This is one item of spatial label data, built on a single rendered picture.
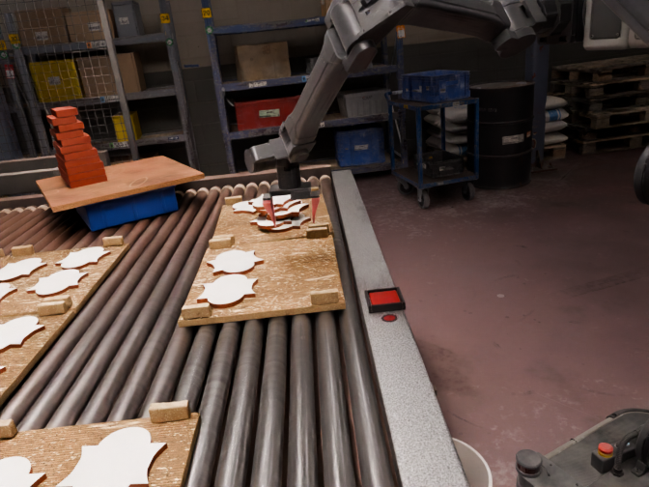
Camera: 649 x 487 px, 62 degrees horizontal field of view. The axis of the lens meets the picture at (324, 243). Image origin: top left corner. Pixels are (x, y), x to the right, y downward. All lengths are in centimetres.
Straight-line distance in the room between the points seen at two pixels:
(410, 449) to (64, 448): 50
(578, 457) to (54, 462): 142
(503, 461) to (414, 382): 125
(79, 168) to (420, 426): 157
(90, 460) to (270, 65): 490
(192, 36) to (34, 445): 540
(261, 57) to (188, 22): 97
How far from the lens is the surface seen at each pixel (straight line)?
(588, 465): 183
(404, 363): 97
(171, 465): 82
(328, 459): 80
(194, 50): 608
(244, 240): 155
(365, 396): 89
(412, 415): 86
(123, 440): 87
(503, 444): 220
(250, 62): 547
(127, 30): 569
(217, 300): 119
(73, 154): 208
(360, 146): 566
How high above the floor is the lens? 146
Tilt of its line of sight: 21 degrees down
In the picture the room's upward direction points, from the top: 6 degrees counter-clockwise
